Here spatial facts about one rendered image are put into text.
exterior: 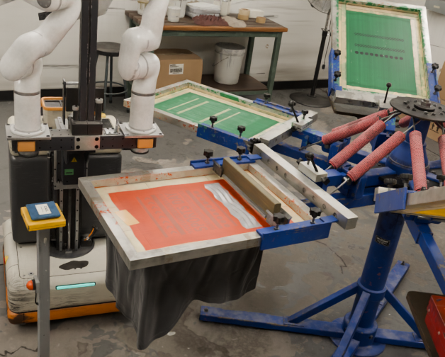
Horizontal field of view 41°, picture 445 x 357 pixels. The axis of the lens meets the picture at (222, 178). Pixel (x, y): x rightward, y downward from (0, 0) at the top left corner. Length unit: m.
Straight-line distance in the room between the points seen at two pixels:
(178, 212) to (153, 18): 0.72
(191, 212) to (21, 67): 0.79
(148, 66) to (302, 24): 4.82
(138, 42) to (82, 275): 1.28
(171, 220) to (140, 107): 0.49
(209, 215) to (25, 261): 1.20
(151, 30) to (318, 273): 2.06
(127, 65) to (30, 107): 0.39
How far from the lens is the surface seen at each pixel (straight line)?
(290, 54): 7.05
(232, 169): 2.41
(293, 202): 2.37
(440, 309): 1.78
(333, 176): 2.54
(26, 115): 2.33
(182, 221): 2.18
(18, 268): 3.09
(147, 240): 2.06
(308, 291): 3.60
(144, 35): 2.26
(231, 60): 6.12
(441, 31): 7.11
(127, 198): 2.30
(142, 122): 2.40
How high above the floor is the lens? 2.07
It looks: 26 degrees down
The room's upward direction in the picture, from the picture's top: 8 degrees clockwise
